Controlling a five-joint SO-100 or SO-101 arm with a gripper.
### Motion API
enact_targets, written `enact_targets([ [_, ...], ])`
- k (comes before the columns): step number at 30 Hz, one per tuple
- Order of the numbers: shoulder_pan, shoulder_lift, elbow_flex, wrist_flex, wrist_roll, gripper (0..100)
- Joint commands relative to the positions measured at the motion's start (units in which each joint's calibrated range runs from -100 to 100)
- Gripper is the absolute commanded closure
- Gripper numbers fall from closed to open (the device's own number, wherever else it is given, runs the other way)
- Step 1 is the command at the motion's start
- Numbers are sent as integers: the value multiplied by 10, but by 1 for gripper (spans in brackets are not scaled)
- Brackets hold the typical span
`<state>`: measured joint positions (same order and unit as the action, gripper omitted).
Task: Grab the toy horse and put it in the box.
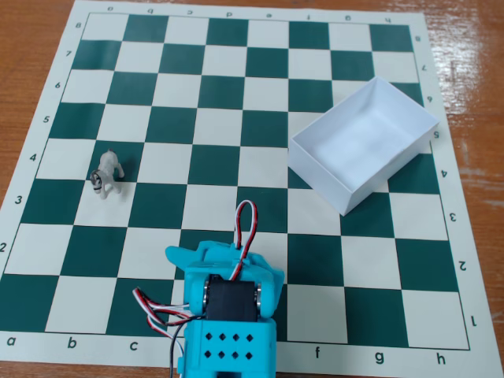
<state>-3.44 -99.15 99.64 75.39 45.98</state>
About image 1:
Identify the red white black servo cable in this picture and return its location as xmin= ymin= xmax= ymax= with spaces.
xmin=132 ymin=287 xmax=195 ymax=317
xmin=146 ymin=310 xmax=186 ymax=352

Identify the cyan gripper body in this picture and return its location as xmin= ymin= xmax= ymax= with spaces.
xmin=183 ymin=239 xmax=285 ymax=279

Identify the small grey toy horse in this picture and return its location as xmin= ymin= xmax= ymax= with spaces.
xmin=89 ymin=148 xmax=126 ymax=201

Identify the white open cardboard box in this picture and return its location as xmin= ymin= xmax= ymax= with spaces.
xmin=289 ymin=76 xmax=441 ymax=217

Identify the looped red white black cable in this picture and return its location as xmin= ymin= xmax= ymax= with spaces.
xmin=234 ymin=199 xmax=258 ymax=283

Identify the cyan gripper finger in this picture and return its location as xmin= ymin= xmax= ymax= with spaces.
xmin=271 ymin=272 xmax=286 ymax=317
xmin=165 ymin=245 xmax=198 ymax=272

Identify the thin black cable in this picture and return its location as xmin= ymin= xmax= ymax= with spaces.
xmin=168 ymin=314 xmax=195 ymax=378

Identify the green and white chessboard mat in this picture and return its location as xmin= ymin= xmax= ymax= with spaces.
xmin=0 ymin=0 xmax=489 ymax=373

